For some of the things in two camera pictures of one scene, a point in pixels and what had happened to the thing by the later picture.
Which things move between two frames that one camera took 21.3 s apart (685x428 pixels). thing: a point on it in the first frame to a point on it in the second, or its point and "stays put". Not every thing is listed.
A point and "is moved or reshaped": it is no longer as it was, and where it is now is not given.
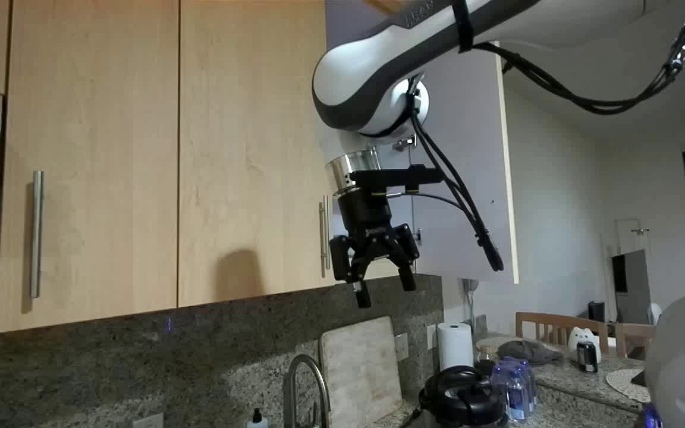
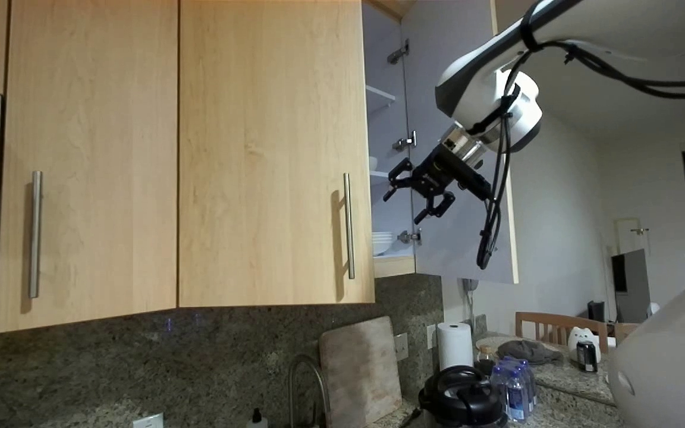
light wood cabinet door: x=252 y=151 stays put
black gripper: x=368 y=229 to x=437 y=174
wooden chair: x=553 y=325 stays put
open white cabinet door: x=472 y=122 stays put
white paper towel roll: x=455 y=346 stays put
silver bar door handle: x=322 y=239 is moved or reshaped
